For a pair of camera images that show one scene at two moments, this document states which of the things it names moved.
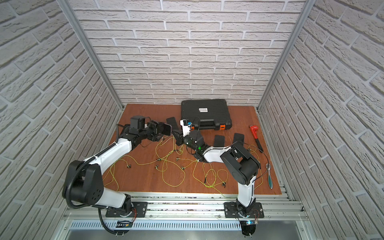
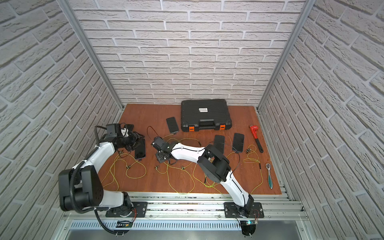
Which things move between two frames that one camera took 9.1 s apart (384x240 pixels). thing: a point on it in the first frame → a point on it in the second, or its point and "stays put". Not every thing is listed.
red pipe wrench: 254,129 stays put
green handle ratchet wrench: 270,179 stays put
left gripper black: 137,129 → 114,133
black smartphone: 166,129 → 141,152
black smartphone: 171,121 stays put
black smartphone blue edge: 238,137 stays put
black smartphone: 219,140 stays put
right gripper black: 180,138 → 160,159
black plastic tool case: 206,114 stays put
